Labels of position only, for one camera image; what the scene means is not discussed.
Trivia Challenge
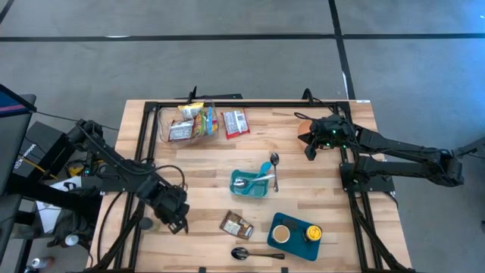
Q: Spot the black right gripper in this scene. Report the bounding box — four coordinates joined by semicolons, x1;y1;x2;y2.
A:
304;115;359;162

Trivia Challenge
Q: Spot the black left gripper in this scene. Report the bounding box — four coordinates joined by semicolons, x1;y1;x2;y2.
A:
145;176;190;235

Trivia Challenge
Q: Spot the dark-handled metal spoon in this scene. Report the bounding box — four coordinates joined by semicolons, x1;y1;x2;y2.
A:
269;152;280;193

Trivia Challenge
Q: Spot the light blue plastic spoon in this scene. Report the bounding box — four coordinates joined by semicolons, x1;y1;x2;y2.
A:
242;162;273;194

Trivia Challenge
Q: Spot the brown orange snack packet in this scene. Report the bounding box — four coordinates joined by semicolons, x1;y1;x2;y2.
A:
219;210;255;240

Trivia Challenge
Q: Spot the teal plastic container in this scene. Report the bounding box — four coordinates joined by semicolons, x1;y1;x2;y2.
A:
230;169;271;198

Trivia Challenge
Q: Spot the black spoon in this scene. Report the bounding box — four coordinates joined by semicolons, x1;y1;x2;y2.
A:
230;246;286;262

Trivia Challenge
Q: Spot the silver metal spoon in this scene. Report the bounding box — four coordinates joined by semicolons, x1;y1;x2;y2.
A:
233;174;276;190

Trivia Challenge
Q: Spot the red barcode ramen packet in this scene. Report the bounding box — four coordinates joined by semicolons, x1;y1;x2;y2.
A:
221;108;251;140

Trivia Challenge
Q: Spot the jar with yellow lid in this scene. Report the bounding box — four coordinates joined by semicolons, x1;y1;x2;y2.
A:
302;224;324;243

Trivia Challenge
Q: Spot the glass jar tan lid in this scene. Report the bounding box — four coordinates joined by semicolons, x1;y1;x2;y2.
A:
271;224;292;245

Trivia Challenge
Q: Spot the dark blue plastic tray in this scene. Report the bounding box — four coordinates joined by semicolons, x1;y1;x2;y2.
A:
266;212;324;262

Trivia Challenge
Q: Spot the red yellow Maruchan ramen packet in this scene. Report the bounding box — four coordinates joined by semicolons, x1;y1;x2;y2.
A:
168;120;195;142

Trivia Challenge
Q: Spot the blue striped ramen packet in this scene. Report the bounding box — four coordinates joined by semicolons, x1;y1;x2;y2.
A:
206;106;220;136

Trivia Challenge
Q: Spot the green red ramen packet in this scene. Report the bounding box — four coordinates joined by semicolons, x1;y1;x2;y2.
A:
191;111;208;140

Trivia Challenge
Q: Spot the yellow white ramen packet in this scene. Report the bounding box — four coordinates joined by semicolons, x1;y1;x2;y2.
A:
177;102;205;121

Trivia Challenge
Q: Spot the orange bowl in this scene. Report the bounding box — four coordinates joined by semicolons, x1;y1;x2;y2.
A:
297;120;315;146

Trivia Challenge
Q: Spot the clear plastic bin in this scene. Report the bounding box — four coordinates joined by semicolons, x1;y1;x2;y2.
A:
158;100;221;147

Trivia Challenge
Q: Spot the black bar behind table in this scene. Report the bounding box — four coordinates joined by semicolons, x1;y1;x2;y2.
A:
174;93;244;101

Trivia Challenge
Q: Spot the white paper sheet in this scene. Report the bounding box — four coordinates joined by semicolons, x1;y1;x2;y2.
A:
36;175;83;234

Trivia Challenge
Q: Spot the silver can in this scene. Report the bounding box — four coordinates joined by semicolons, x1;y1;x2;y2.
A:
30;256;55;270

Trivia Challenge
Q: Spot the black equipment box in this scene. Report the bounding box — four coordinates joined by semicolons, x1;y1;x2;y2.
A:
14;120;81;179

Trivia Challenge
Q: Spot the computer monitor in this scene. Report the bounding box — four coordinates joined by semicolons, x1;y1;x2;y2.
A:
0;83;38;196

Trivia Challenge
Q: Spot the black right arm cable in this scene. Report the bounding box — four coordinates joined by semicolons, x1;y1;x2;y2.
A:
293;111;334;124

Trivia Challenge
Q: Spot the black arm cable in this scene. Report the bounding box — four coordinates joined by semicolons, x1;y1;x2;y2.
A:
151;163;189;190
293;111;334;124

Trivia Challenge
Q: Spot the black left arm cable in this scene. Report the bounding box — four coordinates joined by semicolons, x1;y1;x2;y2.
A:
151;163;189;190

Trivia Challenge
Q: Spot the black aluminium table frame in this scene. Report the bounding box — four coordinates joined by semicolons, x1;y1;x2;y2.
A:
81;99;416;273

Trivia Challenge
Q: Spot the yellow cable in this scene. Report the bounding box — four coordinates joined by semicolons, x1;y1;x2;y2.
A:
22;155;60;180

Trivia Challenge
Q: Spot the thin black floor cable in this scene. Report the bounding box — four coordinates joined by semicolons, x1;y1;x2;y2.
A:
35;111;120;132

